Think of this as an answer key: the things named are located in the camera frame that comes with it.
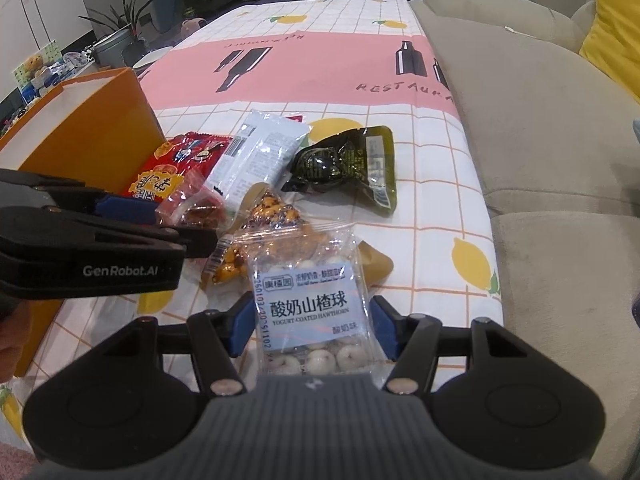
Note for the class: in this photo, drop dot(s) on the person's left hand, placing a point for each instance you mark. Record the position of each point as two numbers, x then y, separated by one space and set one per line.
11 345

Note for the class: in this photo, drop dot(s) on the light blue cushion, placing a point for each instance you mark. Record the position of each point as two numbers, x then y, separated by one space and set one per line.
637 130

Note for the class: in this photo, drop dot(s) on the orange cardboard box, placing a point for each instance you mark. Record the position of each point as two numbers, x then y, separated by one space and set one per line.
85 125

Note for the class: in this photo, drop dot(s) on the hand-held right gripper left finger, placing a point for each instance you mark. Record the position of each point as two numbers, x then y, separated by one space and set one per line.
240 327

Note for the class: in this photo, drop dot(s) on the small clear brown snack packet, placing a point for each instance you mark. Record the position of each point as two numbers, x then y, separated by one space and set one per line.
195 210

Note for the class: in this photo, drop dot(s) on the printed checked tablecloth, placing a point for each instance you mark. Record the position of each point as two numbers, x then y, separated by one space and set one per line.
320 65

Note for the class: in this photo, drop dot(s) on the beige sofa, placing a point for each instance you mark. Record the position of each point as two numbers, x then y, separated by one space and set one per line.
525 160

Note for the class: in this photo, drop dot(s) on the black and yellow snack packet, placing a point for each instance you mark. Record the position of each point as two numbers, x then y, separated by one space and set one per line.
345 165

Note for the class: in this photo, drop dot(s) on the yellow cushion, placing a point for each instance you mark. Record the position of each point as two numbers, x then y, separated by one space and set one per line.
615 30

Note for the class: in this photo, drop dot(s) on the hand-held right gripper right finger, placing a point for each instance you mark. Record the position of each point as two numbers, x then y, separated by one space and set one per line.
389 332

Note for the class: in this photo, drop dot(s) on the shelf of small toys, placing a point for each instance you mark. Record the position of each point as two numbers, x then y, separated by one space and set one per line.
50 72

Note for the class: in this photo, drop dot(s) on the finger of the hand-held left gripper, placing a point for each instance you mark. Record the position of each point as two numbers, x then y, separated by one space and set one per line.
195 242
125 207

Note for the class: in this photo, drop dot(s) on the pink small object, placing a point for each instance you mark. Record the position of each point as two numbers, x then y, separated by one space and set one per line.
192 25

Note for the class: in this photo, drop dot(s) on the clear packet of orange nuts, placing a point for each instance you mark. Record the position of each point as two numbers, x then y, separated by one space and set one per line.
265 212

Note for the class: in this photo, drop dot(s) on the clear packet of white balls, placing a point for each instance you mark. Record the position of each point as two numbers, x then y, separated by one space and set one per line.
310 310

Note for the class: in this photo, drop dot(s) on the white plate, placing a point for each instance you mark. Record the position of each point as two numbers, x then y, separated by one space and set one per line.
150 60

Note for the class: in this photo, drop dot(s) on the clear red meat snack packet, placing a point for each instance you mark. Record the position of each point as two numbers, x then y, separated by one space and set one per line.
296 118

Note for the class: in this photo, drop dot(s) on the potted plant in grey pot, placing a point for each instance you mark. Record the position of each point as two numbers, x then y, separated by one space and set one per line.
116 47

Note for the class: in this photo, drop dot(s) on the white grey snack packet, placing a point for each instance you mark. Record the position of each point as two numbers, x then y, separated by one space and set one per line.
260 152

